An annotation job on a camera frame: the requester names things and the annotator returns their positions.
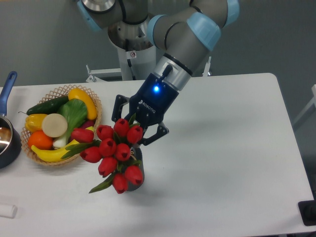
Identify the purple eggplant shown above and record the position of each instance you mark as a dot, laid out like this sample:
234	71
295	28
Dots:
87	124

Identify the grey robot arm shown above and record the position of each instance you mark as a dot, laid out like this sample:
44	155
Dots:
162	50

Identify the dark grey ribbed vase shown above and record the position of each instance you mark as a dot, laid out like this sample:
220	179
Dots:
134	173

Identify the blue handled saucepan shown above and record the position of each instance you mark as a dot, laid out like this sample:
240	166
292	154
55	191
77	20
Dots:
10	142

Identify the black device at table edge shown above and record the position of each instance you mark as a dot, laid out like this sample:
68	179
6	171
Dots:
308	212

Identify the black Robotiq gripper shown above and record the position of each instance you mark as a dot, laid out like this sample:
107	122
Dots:
149	104

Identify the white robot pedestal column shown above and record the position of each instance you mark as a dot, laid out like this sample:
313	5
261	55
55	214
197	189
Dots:
136	65

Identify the beige round disc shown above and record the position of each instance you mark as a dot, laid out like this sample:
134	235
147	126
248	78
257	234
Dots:
54	125

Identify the long yellow squash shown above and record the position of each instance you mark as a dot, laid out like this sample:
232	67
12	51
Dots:
67	151

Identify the white furniture piece right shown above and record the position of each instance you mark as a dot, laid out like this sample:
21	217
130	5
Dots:
306	112

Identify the green bok choy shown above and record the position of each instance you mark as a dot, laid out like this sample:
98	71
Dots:
75	113

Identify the yellow bell pepper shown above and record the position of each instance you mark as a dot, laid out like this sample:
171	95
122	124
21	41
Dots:
33	122

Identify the yellow zucchini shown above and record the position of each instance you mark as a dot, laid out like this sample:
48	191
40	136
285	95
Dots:
77	93

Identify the white cylinder object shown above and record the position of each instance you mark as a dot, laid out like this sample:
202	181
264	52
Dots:
8	210

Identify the white metal base frame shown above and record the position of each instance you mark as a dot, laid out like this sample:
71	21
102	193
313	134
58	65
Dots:
115	74

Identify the green cucumber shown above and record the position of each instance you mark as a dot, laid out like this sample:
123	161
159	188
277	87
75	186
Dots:
47	107

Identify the red tulip bouquet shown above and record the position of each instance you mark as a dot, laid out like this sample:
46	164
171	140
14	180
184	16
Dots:
112	150

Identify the orange fruit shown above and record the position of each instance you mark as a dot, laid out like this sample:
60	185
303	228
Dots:
40	140

